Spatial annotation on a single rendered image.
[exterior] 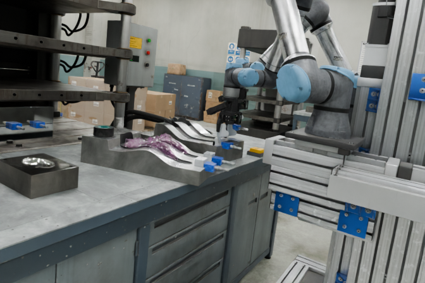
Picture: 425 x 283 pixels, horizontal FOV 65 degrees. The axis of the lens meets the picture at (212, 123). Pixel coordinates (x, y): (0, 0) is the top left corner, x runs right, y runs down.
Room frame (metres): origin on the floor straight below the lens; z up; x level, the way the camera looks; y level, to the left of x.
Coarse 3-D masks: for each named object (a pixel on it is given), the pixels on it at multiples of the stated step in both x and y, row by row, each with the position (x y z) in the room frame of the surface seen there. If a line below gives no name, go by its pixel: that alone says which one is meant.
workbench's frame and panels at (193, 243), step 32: (192, 192) 1.29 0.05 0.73; (224, 192) 1.56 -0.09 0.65; (256, 192) 1.85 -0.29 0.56; (96, 224) 0.84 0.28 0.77; (128, 224) 1.00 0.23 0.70; (160, 224) 1.17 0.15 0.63; (192, 224) 1.33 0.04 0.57; (224, 224) 1.56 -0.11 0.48; (256, 224) 1.90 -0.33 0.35; (0, 256) 0.64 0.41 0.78; (32, 256) 0.74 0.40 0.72; (64, 256) 0.82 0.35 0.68; (96, 256) 0.92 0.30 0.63; (128, 256) 1.03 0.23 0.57; (160, 256) 1.17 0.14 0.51; (192, 256) 1.36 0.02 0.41; (224, 256) 1.59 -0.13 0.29; (256, 256) 1.96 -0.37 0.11
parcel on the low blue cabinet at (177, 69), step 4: (168, 64) 8.99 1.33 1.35; (172, 64) 8.92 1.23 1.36; (176, 64) 8.86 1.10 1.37; (180, 64) 8.83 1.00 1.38; (168, 68) 8.97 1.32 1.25; (172, 68) 8.90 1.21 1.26; (176, 68) 8.84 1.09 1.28; (180, 68) 8.83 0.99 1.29; (184, 68) 8.98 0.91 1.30; (168, 72) 8.97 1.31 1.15; (172, 72) 8.91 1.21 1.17; (176, 72) 8.84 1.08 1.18; (180, 72) 8.85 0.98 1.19; (184, 72) 8.99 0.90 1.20
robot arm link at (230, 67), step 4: (228, 64) 1.48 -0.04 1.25; (232, 64) 1.47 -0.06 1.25; (236, 64) 1.47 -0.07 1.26; (240, 64) 1.48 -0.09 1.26; (228, 68) 1.48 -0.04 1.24; (232, 68) 1.47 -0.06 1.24; (228, 72) 1.47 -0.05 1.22; (228, 76) 1.47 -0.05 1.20; (224, 80) 1.51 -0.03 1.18; (228, 80) 1.47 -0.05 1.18; (224, 84) 1.50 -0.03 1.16; (228, 84) 1.47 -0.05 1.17; (232, 84) 1.47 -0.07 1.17
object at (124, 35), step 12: (132, 0) 1.96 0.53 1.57; (60, 24) 2.32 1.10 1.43; (120, 24) 1.94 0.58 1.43; (60, 36) 2.32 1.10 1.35; (120, 36) 1.94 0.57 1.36; (120, 60) 1.93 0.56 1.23; (120, 72) 1.93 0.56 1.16; (120, 84) 1.93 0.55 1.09; (120, 108) 1.93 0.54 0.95; (120, 120) 1.94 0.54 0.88
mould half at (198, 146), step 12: (144, 132) 1.75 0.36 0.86; (156, 132) 1.64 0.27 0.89; (168, 132) 1.60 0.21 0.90; (192, 132) 1.70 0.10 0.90; (204, 132) 1.77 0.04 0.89; (192, 144) 1.52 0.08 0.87; (204, 144) 1.48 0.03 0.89; (216, 144) 1.50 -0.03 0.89; (240, 144) 1.64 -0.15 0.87; (228, 156) 1.55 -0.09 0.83; (240, 156) 1.65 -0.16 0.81
